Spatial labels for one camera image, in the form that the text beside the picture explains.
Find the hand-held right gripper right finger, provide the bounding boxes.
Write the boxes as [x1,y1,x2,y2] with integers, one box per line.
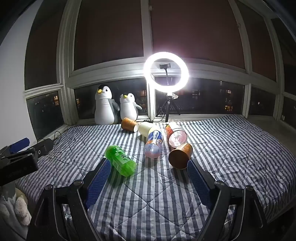
[187,159,272,241]

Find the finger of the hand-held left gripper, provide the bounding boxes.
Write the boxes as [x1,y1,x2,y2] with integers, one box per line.
[0,137,30,156]
[0,138,54,164]

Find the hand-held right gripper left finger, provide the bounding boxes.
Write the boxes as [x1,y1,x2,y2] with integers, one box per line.
[26,158,112,241]

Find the large brown paper cup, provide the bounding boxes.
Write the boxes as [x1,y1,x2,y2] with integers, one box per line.
[168,142,193,169]

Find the red printed cup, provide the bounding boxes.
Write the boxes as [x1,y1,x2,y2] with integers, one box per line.
[165,122,188,148]

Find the blue printed cup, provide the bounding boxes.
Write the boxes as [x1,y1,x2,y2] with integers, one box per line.
[143,130,164,159]

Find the small brown paper cup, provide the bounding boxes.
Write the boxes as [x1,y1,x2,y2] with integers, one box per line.
[121,117,139,132]

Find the white paper cup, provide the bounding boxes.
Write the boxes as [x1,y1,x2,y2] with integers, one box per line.
[138,122,160,138]

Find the green plastic bottle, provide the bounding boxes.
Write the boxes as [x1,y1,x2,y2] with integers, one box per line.
[105,145,137,178]

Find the pink fluffy plush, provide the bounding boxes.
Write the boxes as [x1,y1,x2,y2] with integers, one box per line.
[14,189,32,226]

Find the striped quilted blanket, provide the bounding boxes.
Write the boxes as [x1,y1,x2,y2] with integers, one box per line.
[15,115,296,241]

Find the large penguin plush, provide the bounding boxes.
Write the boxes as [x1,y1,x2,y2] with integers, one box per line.
[94,84,120,125]

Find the small penguin plush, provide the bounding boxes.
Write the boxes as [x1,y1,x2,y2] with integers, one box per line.
[120,93,142,121]

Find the black tripod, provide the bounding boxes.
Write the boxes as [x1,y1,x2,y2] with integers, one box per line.
[156,93,181,123]

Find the black phone holder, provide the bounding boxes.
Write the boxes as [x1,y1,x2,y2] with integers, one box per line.
[159,63,172,93]

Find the black cable with switch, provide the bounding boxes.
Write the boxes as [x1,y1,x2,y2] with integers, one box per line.
[136,113,167,124]

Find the ring light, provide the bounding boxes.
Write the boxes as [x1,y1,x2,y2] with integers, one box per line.
[143,51,190,93]

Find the white window frame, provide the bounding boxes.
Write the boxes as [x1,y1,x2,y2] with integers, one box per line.
[23,0,296,127]

